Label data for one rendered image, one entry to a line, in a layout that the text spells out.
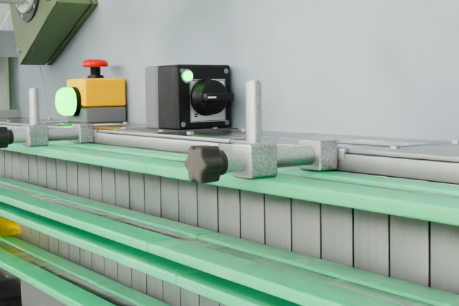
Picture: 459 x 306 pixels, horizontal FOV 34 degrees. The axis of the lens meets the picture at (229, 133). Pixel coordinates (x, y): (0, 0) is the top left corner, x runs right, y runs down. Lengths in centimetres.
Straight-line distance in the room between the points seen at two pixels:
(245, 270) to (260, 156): 9
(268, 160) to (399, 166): 10
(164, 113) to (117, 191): 11
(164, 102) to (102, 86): 26
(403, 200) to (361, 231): 15
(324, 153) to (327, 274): 9
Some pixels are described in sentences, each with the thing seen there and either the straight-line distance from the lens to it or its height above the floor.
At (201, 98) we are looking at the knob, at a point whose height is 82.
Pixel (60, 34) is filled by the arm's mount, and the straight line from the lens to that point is 135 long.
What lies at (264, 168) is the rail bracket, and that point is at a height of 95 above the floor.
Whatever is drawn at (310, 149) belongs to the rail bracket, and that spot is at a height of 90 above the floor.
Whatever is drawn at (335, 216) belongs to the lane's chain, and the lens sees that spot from 62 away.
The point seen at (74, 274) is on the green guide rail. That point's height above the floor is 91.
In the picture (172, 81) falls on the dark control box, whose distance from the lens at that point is 90.
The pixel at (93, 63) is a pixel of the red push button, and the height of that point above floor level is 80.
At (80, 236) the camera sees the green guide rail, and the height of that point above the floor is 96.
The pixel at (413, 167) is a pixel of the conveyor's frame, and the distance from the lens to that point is 55.
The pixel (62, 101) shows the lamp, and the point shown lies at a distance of 116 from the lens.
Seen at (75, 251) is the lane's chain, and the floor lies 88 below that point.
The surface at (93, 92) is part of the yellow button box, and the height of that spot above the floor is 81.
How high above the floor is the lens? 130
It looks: 35 degrees down
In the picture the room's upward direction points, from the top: 93 degrees counter-clockwise
